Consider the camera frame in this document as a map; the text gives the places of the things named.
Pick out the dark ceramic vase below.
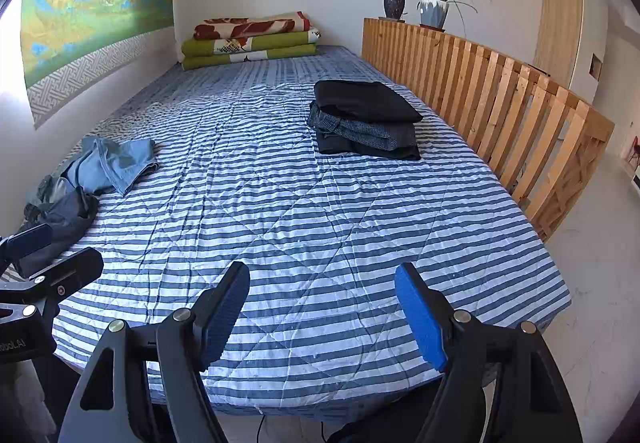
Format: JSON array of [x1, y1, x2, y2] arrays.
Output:
[[378, 0, 408, 22]]

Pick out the dark grey pants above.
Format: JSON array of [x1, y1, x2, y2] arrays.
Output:
[[15, 176, 101, 276]]

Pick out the potted plant in white pot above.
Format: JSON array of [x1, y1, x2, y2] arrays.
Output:
[[398, 0, 493, 40]]

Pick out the green folded blanket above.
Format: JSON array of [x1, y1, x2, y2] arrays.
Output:
[[181, 29, 321, 71]]

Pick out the folded black pants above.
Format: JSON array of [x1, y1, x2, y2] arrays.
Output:
[[316, 129, 422, 161]]

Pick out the light wooden wall panel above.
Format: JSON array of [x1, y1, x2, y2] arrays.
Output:
[[532, 0, 585, 89]]

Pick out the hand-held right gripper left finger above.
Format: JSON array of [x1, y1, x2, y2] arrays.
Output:
[[59, 260, 251, 443]]

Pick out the wooden slatted railing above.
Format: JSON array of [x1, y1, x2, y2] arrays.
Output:
[[362, 17, 616, 244]]

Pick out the navy jacket pink cuffs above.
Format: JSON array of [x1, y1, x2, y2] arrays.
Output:
[[314, 80, 424, 124]]

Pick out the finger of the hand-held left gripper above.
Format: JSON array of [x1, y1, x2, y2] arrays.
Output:
[[0, 223, 54, 269], [0, 247, 105, 319]]

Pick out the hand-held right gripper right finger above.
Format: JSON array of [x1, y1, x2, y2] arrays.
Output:
[[394, 262, 583, 443]]

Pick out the blue white striped bed quilt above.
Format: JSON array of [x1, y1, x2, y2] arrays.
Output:
[[50, 44, 573, 411]]

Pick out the red floral folded blanket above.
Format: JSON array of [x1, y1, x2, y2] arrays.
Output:
[[194, 12, 312, 41]]

